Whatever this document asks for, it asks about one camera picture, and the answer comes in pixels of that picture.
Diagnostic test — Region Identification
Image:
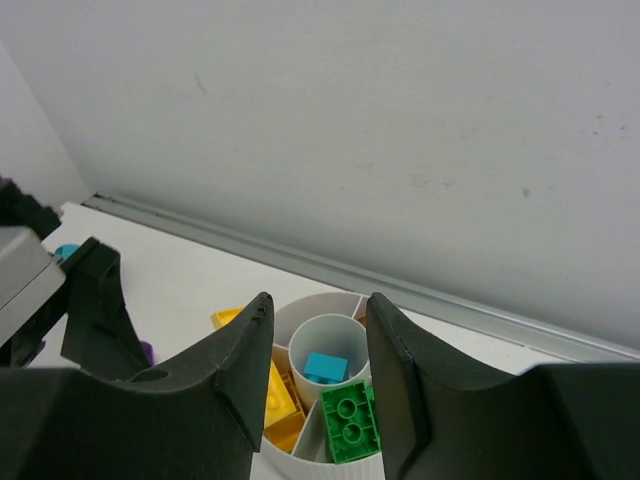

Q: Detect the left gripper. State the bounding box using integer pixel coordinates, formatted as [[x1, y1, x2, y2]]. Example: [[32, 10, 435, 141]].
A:
[[0, 179, 150, 380]]

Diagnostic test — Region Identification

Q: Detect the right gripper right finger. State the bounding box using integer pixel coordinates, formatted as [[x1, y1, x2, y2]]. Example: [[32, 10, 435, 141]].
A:
[[366, 293, 639, 479]]

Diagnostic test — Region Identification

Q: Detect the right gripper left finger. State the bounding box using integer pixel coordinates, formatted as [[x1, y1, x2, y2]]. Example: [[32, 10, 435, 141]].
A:
[[1, 292, 274, 479]]

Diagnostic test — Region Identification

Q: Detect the purple yellow green lego cluster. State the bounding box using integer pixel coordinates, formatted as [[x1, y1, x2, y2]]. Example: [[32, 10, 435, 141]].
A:
[[140, 341, 155, 366]]

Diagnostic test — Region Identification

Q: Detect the yellow lego brick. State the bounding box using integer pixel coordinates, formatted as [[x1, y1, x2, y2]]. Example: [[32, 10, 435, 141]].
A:
[[264, 361, 306, 453]]

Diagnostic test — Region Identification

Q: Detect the green lego brick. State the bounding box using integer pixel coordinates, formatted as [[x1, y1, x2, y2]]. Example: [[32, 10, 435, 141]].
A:
[[320, 381, 381, 465]]

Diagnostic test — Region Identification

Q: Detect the teal purple butterfly lego cluster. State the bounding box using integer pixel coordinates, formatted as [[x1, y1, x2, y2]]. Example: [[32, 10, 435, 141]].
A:
[[54, 243, 79, 262]]

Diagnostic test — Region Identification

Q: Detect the teal lego brick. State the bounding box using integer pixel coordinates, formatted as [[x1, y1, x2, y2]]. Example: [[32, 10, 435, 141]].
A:
[[303, 352, 349, 385]]

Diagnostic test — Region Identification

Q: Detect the white divided round container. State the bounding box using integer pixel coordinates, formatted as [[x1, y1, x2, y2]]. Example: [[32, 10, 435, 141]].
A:
[[262, 293, 384, 479]]

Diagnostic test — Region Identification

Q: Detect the long yellow lego plate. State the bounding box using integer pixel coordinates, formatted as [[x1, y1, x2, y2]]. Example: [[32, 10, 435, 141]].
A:
[[211, 307, 244, 330]]

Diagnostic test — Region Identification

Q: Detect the orange brown lego piece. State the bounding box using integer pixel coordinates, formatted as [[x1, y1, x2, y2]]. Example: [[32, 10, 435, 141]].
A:
[[354, 312, 367, 328]]

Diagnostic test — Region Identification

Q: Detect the aluminium frame rail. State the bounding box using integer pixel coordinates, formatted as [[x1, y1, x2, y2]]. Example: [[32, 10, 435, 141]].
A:
[[83, 193, 639, 362]]

